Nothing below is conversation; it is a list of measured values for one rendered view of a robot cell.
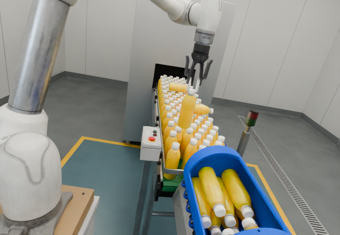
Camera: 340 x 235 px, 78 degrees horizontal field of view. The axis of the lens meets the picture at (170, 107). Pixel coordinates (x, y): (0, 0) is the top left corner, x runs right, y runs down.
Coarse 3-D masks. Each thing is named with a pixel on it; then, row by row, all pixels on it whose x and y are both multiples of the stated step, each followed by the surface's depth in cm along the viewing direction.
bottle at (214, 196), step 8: (208, 168) 90; (200, 176) 89; (208, 176) 86; (216, 176) 87; (208, 184) 82; (216, 184) 82; (208, 192) 79; (216, 192) 78; (208, 200) 78; (216, 200) 76; (224, 200) 77
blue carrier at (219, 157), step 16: (192, 160) 91; (208, 160) 95; (224, 160) 96; (240, 160) 88; (192, 176) 98; (240, 176) 100; (192, 192) 80; (256, 192) 86; (192, 208) 77; (256, 208) 85; (272, 208) 66; (240, 224) 86; (272, 224) 74
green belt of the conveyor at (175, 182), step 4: (180, 160) 134; (180, 164) 130; (180, 168) 127; (176, 176) 120; (180, 176) 120; (164, 180) 115; (168, 180) 115; (172, 180) 116; (176, 180) 116; (180, 180) 117; (164, 184) 113; (168, 184) 114; (172, 184) 114; (176, 184) 114; (164, 188) 113; (168, 188) 113; (172, 188) 113; (176, 188) 114
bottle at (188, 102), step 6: (186, 96) 107; (192, 96) 107; (186, 102) 107; (192, 102) 106; (186, 108) 107; (192, 108) 108; (180, 114) 111; (186, 114) 109; (192, 114) 110; (180, 120) 111; (186, 120) 110; (180, 126) 112; (186, 126) 112
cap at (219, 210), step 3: (216, 207) 74; (219, 207) 74; (222, 207) 74; (216, 210) 73; (219, 210) 73; (222, 210) 73; (225, 210) 74; (216, 213) 74; (219, 213) 74; (222, 213) 74; (225, 213) 74; (219, 216) 74; (222, 216) 74
